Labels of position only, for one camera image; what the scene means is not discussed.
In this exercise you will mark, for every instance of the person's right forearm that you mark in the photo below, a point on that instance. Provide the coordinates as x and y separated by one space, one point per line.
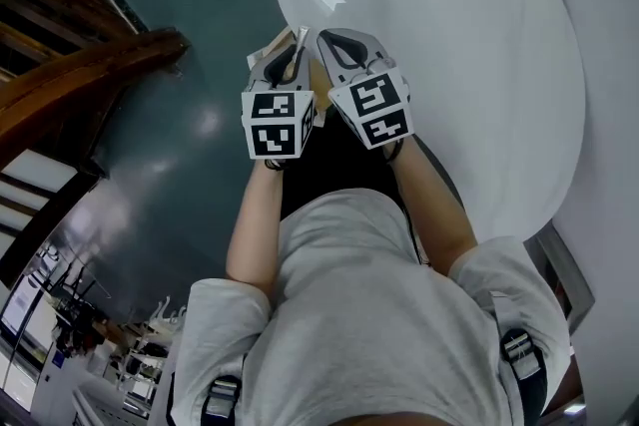
434 219

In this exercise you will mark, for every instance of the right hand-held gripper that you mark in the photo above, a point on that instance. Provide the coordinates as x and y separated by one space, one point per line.
379 110

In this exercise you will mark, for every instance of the person's grey t-shirt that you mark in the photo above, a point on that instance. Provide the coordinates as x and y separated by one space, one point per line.
364 314

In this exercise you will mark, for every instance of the brown wooden chair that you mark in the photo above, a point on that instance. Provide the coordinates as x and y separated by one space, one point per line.
90 75

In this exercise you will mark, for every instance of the small wooden drawer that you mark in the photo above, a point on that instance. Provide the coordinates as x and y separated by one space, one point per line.
280 42

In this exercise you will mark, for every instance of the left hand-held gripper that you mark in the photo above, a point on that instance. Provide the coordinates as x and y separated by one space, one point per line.
274 125

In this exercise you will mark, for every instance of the white round table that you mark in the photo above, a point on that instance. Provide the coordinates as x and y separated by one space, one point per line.
449 65

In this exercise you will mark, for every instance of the person's left forearm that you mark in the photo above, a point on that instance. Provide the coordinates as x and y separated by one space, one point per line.
254 234

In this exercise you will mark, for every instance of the person's black trousers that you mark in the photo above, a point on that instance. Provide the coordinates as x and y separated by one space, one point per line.
339 164

